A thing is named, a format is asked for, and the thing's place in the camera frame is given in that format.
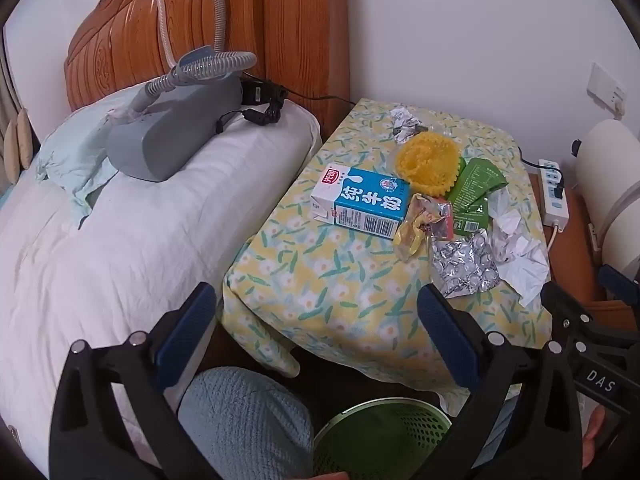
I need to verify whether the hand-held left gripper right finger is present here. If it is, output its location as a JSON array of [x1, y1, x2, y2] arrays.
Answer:
[[417, 282, 587, 480]]

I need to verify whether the beige ribbed hose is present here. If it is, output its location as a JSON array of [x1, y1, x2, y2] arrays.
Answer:
[[144, 0, 177, 70]]

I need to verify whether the black power adapter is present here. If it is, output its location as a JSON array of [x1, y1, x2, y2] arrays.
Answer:
[[239, 77, 289, 126]]

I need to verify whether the wooden headboard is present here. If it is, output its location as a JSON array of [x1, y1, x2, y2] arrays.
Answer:
[[64, 0, 351, 143]]

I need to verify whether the person's leg in blue pants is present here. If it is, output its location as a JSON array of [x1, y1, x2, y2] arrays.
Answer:
[[177, 366, 315, 480]]

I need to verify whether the green mesh waste bin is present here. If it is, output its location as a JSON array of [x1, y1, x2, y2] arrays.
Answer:
[[312, 397, 457, 480]]

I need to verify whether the silver foil packet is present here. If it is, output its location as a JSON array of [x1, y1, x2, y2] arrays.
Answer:
[[431, 229, 501, 300]]

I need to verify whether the white power strip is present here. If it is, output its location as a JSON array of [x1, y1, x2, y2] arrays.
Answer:
[[537, 158, 571, 233]]

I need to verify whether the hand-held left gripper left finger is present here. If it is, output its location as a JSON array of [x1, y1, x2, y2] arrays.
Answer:
[[49, 281, 221, 480]]

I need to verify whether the light green cloth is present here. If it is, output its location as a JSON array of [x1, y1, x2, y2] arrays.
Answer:
[[35, 110, 133, 228]]

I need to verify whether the clear ribbed hose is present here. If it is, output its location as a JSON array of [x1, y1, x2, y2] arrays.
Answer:
[[131, 0, 258, 116]]

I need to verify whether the white pillow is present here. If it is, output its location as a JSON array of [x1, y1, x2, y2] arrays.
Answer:
[[0, 85, 323, 466]]

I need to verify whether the person's right hand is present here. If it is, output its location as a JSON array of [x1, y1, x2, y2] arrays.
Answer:
[[581, 404, 607, 479]]

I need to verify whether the blue and white milk carton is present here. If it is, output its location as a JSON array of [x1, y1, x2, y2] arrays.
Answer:
[[310, 164, 412, 240]]

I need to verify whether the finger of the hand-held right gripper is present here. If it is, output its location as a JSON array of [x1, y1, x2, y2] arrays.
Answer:
[[598, 264, 640, 296], [542, 282, 640, 357]]

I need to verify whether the beige fabric ornament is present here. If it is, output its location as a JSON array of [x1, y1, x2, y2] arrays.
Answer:
[[2, 109, 35, 181]]

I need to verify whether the crumpled silver foil ball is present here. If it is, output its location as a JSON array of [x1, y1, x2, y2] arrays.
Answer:
[[389, 106, 426, 142]]

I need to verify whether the large green snack packet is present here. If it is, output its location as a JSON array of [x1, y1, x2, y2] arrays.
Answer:
[[445, 156, 505, 211]]

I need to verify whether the black adapter cable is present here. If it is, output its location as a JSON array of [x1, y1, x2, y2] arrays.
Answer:
[[285, 91, 357, 109]]

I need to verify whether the white tissue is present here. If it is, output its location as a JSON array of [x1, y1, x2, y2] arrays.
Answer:
[[491, 232, 551, 308], [488, 193, 523, 236]]

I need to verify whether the yellow plastic tray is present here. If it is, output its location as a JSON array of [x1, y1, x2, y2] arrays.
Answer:
[[395, 131, 462, 196]]

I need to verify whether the white wall socket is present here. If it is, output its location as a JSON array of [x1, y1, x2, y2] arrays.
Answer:
[[587, 62, 628, 118]]

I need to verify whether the gold wrapper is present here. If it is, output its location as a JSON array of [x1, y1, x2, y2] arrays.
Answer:
[[392, 194, 441, 261]]

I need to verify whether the white rolled mat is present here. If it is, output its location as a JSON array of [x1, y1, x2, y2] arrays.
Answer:
[[574, 119, 640, 273]]

